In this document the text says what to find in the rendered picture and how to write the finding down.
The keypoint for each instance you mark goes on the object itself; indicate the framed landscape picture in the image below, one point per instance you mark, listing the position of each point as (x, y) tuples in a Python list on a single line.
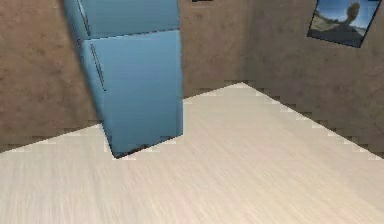
[(343, 20)]

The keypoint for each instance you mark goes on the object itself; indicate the blue fridge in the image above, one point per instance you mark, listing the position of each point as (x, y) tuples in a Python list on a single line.
[(140, 86)]

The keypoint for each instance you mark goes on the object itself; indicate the black framed wall picture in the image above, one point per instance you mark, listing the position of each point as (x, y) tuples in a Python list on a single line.
[(202, 0)]

